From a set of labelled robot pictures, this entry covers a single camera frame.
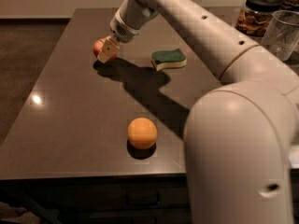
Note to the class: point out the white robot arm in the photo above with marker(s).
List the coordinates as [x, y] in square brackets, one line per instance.
[237, 138]

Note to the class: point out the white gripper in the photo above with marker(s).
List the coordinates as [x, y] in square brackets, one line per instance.
[123, 31]

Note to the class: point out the dark drawer handle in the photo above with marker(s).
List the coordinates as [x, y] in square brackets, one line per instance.
[142, 199]

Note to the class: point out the dark cabinet drawer front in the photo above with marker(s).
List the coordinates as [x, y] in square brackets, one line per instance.
[111, 195]

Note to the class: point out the red apple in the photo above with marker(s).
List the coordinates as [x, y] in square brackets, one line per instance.
[97, 47]

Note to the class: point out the orange fruit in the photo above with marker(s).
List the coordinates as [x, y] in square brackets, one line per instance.
[142, 133]

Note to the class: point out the green and yellow sponge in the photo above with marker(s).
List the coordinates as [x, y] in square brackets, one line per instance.
[168, 59]

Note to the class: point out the clear plastic cup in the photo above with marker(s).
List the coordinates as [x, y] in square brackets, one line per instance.
[282, 34]

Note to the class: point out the glass jar with black lid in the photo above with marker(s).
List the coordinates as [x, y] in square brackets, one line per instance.
[255, 15]

